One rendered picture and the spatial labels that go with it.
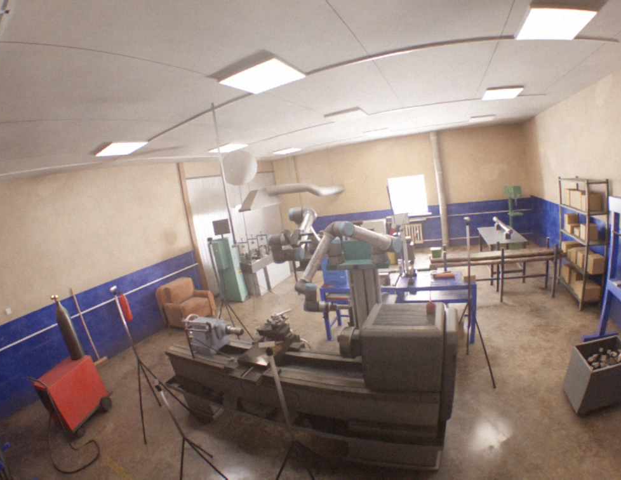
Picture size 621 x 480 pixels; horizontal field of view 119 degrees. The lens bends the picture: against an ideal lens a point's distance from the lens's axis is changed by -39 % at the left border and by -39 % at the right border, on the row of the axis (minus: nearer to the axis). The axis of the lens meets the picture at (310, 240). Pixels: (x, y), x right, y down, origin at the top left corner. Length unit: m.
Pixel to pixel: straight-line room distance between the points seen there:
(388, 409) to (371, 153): 7.84
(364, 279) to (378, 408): 1.52
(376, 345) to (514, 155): 7.90
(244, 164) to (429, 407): 4.92
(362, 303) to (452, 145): 6.45
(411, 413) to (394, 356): 0.53
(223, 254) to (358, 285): 3.93
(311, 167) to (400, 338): 8.33
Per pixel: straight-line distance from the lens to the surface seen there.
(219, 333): 2.99
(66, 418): 4.16
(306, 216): 2.51
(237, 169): 5.70
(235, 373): 2.69
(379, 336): 1.97
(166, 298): 6.29
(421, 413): 2.34
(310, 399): 2.54
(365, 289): 3.34
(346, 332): 2.27
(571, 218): 5.85
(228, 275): 6.86
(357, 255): 3.14
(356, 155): 9.29
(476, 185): 9.02
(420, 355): 2.00
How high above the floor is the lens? 2.30
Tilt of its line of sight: 10 degrees down
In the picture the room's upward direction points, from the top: 9 degrees counter-clockwise
